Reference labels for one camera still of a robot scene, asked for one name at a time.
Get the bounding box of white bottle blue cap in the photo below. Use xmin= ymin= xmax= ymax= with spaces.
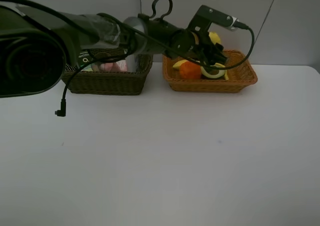
xmin=125 ymin=55 xmax=139 ymax=73

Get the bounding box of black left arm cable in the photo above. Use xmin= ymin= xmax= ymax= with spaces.
xmin=0 ymin=0 xmax=256 ymax=118

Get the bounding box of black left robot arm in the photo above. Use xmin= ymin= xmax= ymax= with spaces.
xmin=0 ymin=6 xmax=227 ymax=98

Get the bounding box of pink bottle white cap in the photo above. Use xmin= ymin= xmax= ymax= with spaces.
xmin=99 ymin=60 xmax=128 ymax=72

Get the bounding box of translucent pink plastic cup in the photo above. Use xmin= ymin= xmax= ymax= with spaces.
xmin=91 ymin=62 xmax=119 ymax=72

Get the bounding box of dark green pump bottle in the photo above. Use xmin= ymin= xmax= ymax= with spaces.
xmin=76 ymin=50 xmax=93 ymax=68

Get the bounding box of halved avocado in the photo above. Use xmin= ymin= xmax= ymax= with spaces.
xmin=200 ymin=63 xmax=226 ymax=79

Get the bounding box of yellow banana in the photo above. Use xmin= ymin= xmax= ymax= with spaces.
xmin=172 ymin=59 xmax=230 ymax=81

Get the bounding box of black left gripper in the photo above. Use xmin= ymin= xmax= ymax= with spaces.
xmin=183 ymin=29 xmax=228 ymax=66

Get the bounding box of orange wicker basket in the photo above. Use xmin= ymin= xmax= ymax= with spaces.
xmin=162 ymin=56 xmax=258 ymax=93

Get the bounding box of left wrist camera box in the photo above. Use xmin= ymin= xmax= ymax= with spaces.
xmin=187 ymin=5 xmax=240 ymax=32

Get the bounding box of dark brown wicker basket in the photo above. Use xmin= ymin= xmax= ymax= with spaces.
xmin=62 ymin=49 xmax=153 ymax=96

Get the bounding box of orange tangerine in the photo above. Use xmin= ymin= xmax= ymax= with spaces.
xmin=179 ymin=62 xmax=202 ymax=80

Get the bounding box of yellow lemon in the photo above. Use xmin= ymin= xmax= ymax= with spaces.
xmin=209 ymin=32 xmax=221 ymax=45

